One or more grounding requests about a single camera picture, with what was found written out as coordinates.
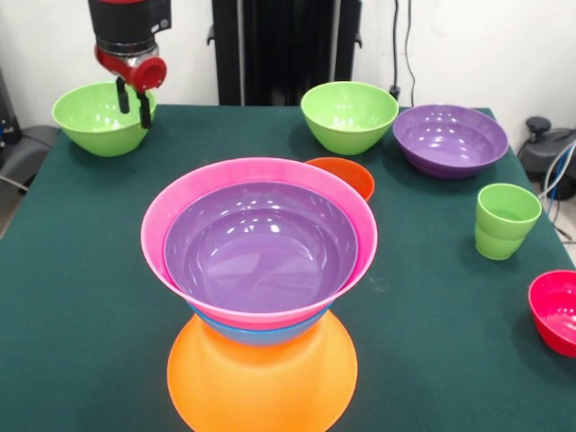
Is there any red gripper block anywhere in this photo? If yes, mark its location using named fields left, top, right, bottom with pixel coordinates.
left=94, top=44, right=168, bottom=131

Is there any green plastic bowl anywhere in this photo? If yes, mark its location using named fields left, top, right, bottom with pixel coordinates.
left=51, top=81, right=158, bottom=158
left=300, top=80, right=400, bottom=156

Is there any large pink plastic bowl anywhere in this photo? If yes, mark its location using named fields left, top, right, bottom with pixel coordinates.
left=139, top=157, right=379, bottom=332

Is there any purple plastic bowl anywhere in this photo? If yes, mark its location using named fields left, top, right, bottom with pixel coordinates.
left=391, top=103, right=509, bottom=180
left=163, top=181, right=360, bottom=314

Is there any blue plastic bowl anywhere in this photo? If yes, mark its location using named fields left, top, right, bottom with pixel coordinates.
left=188, top=301, right=334, bottom=347

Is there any large orange plastic bowl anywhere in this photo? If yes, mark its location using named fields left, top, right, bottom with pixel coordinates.
left=166, top=310, right=360, bottom=432

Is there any dark green tablecloth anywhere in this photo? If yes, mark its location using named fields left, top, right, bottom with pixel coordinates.
left=0, top=105, right=576, bottom=432

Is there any small orange-red plastic bowl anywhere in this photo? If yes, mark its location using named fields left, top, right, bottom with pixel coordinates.
left=305, top=157, right=376, bottom=202

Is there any green plastic cup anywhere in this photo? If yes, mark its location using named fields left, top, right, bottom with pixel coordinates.
left=474, top=183, right=543, bottom=261

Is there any small red-pink plastic bowl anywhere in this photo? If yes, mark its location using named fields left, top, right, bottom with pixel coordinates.
left=527, top=269, right=576, bottom=359

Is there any black pedestal column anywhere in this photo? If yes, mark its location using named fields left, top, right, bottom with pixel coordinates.
left=207, top=0, right=364, bottom=107

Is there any black hanging cable with plug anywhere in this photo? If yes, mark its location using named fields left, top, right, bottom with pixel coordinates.
left=386, top=0, right=418, bottom=108

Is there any floor cable bundle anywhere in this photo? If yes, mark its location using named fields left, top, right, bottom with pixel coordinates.
left=537, top=143, right=576, bottom=244

